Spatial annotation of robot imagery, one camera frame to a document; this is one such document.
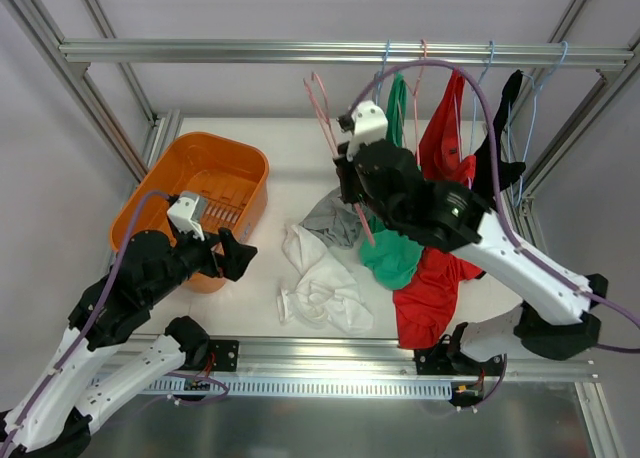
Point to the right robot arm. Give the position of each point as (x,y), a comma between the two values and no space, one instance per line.
(553,321)

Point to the blue hanger of black top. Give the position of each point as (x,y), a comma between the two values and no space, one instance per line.
(537,85)

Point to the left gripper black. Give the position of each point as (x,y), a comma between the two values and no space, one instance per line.
(222,256)

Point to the green tank top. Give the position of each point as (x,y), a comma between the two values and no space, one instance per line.
(393,259)

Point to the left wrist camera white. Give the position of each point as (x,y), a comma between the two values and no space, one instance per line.
(186,212)

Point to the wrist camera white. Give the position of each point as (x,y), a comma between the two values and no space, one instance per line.
(186,212)
(367,123)

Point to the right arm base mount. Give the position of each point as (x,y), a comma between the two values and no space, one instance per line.
(486,377)

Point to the aluminium hanging rail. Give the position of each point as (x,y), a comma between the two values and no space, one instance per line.
(184,51)

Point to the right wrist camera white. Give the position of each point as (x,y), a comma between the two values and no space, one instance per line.
(367,123)

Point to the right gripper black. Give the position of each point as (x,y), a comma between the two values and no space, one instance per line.
(345,176)

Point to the slotted white cable duct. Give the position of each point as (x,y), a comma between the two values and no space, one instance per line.
(303,388)

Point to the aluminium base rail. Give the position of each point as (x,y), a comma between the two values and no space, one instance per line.
(364,357)

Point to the pink hanger of green top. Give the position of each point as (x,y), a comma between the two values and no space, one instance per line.
(415,90)

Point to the white tank top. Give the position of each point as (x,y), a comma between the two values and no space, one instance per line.
(326,294)

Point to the blue hanger of grey top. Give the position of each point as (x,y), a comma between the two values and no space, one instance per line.
(376,91)

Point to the black tank top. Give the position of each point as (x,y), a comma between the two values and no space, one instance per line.
(508,172)

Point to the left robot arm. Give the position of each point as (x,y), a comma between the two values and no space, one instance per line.
(62,412)

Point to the grey tank top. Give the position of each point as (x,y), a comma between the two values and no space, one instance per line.
(335,223)

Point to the red tank top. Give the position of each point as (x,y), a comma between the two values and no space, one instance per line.
(425,307)

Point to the orange plastic tub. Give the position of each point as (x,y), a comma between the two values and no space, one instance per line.
(224,179)

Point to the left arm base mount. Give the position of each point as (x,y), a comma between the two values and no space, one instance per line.
(223,355)

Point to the blue hanger of red top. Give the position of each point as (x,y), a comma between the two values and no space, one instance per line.
(477,93)

